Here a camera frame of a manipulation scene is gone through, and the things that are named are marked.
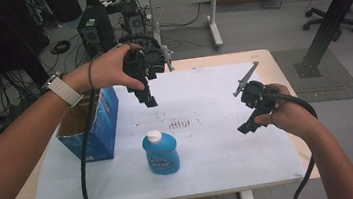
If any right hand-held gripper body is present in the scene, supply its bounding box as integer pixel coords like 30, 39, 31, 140
229, 58, 283, 118

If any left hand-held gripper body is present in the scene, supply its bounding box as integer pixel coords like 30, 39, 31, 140
118, 31, 176, 84

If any blue cardboard box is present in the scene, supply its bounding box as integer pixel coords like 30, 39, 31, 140
51, 85, 127, 167

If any blue bottle with white cap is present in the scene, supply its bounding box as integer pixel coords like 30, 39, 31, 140
140, 127, 183, 178

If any person's right hand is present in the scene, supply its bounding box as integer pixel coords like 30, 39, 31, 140
249, 78, 322, 146

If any person's left hand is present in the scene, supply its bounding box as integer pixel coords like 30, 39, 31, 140
63, 41, 148, 100

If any white table mat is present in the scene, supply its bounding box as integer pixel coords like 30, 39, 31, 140
15, 55, 308, 199

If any open computer case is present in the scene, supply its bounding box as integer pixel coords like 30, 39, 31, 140
118, 0, 148, 38

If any black computer tower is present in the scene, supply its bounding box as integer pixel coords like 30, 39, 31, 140
73, 2, 120, 61

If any grey floor mat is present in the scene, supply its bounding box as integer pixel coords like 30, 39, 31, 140
271, 41, 353, 108

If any black office chair base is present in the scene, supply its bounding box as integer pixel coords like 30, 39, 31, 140
299, 2, 353, 46

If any black floor cable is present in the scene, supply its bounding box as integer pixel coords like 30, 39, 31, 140
156, 1, 204, 31

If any wristwatch with white strap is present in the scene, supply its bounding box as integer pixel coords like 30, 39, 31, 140
40, 68, 86, 112

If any left hand-held gripper black cable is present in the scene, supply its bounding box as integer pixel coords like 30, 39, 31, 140
66, 59, 110, 199

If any small black cable coil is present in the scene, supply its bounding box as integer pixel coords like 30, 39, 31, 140
48, 38, 74, 57

